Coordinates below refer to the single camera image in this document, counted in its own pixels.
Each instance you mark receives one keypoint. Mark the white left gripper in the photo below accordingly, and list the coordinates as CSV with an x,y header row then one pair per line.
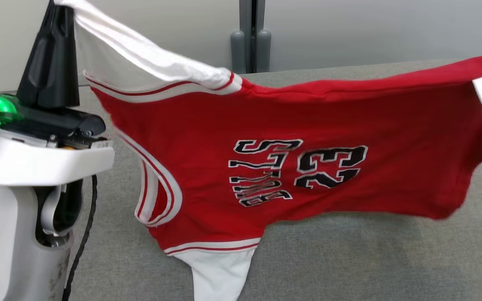
x,y
44,161

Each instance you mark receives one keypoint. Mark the red jersey with white sleeves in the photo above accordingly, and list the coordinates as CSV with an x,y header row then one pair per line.
x,y
232,121

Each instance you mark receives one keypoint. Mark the grey partition post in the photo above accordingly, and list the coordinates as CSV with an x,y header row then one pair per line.
x,y
250,33

